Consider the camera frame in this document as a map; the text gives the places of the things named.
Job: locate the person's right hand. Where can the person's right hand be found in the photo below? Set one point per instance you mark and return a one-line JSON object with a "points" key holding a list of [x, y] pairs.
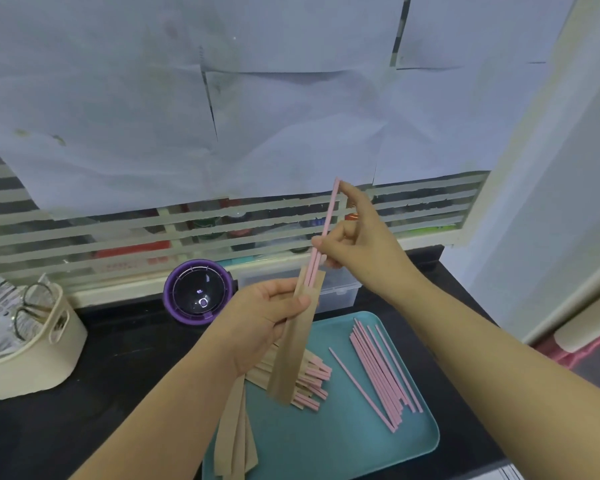
{"points": [[375, 249]]}

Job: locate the person's left hand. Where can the person's left hand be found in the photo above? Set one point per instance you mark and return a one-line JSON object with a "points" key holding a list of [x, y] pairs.
{"points": [[252, 327]]}

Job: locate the person's left thumb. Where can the person's left thumb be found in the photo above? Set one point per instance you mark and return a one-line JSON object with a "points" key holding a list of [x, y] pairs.
{"points": [[291, 307]]}

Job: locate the person's right thumb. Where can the person's right thumb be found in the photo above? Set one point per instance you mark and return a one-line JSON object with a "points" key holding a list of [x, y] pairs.
{"points": [[330, 239]]}

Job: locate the person's right middle finger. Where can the person's right middle finger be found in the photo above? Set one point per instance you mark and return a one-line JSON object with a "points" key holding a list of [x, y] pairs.
{"points": [[351, 227]]}

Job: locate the pink chopstick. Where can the pink chopstick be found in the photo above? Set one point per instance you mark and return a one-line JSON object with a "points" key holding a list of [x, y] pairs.
{"points": [[327, 237], [323, 234]]}

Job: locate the brown paper chopstick sleeve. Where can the brown paper chopstick sleeve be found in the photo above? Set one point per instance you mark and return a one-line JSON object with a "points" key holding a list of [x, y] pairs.
{"points": [[292, 354]]}

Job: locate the person's right forearm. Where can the person's right forearm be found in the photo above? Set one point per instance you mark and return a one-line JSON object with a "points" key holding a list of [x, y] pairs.
{"points": [[500, 384]]}

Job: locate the person's left forearm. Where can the person's left forearm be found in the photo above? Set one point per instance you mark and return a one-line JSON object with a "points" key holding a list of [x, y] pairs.
{"points": [[165, 419]]}

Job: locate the clear plastic storage box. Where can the clear plastic storage box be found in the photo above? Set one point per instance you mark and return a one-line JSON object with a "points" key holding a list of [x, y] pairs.
{"points": [[340, 289]]}

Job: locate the pile of sleeved pink chopsticks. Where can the pile of sleeved pink chopsticks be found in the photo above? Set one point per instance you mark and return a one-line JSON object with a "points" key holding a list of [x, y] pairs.
{"points": [[312, 379]]}

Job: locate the purple round domed lid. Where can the purple round domed lid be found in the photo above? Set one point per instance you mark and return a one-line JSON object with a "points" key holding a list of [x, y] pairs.
{"points": [[197, 294]]}

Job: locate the white paper sheet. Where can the white paper sheet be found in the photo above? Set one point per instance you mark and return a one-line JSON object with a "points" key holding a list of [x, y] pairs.
{"points": [[475, 94], [300, 29], [300, 134], [90, 94]]}

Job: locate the pile of loose pink chopsticks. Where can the pile of loose pink chopsticks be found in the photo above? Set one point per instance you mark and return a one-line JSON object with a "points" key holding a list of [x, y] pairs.
{"points": [[382, 369]]}

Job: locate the teal plastic tray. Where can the teal plastic tray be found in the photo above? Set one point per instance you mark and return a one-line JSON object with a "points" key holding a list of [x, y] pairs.
{"points": [[340, 434]]}

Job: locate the pile of empty paper sleeves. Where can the pile of empty paper sleeves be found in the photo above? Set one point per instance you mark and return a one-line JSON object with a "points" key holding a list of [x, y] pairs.
{"points": [[235, 434]]}

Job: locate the frosted striped window pane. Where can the frosted striped window pane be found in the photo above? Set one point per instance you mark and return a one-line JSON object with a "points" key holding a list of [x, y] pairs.
{"points": [[130, 234]]}

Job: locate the metal scissors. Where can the metal scissors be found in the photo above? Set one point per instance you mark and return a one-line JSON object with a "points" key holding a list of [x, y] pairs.
{"points": [[35, 307]]}

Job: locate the pink plastic stool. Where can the pink plastic stool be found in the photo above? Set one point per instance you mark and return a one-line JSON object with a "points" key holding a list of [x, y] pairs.
{"points": [[580, 349]]}

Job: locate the beige plastic basket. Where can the beige plastic basket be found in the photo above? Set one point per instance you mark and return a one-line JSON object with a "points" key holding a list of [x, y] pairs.
{"points": [[35, 354]]}

